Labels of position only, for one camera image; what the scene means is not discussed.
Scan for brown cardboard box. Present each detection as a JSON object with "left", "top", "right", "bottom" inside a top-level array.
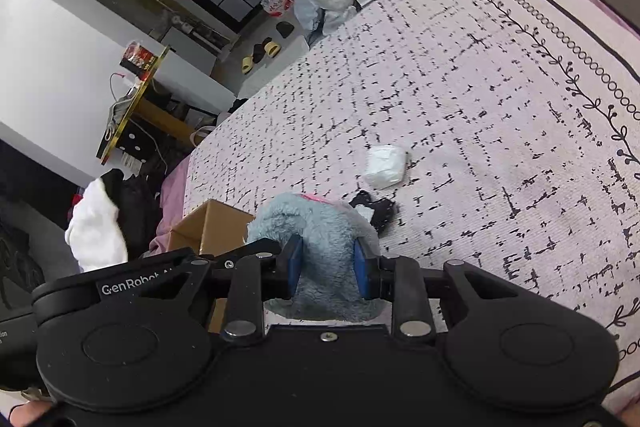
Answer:
[{"left": 167, "top": 199, "right": 256, "bottom": 333}]

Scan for black clothes pile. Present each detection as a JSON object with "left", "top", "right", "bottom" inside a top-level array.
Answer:
[{"left": 100, "top": 169, "right": 163, "bottom": 258}]

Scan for white towel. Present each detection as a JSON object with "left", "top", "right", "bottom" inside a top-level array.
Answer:
[{"left": 64, "top": 179, "right": 130, "bottom": 273}]

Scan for grey-blue fluffy plush toy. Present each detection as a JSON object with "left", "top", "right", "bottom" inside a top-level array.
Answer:
[{"left": 245, "top": 192, "right": 383, "bottom": 323}]

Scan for person's left hand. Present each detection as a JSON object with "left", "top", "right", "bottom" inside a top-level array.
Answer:
[{"left": 10, "top": 399, "right": 54, "bottom": 427}]

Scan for white plastic packet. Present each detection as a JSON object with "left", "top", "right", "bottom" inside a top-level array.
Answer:
[{"left": 361, "top": 145, "right": 412, "bottom": 188}]

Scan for round yellow-rimmed table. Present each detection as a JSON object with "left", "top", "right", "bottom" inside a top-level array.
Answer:
[{"left": 95, "top": 46, "right": 201, "bottom": 165}]

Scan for pink bed sheet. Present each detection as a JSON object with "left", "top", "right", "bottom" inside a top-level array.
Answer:
[{"left": 150, "top": 0, "right": 640, "bottom": 258}]

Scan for grey cloth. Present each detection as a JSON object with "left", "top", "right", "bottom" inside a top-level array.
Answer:
[{"left": 107, "top": 97, "right": 136, "bottom": 132}]

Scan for yellow and black slippers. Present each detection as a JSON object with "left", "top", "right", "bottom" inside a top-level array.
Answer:
[{"left": 235, "top": 34, "right": 313, "bottom": 100}]

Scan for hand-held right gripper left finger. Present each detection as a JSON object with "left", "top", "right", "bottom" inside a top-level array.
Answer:
[{"left": 165, "top": 237, "right": 304, "bottom": 349}]

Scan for black patterned sock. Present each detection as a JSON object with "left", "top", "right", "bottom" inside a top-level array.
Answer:
[{"left": 348, "top": 190, "right": 397, "bottom": 235}]

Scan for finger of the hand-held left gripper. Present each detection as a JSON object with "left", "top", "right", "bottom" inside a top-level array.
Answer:
[{"left": 207, "top": 241, "right": 283, "bottom": 272}]

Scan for red box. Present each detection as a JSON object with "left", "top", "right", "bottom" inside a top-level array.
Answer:
[{"left": 120, "top": 41, "right": 160, "bottom": 80}]

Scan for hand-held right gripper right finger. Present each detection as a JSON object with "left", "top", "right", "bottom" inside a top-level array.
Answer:
[{"left": 353, "top": 238, "right": 551, "bottom": 346}]

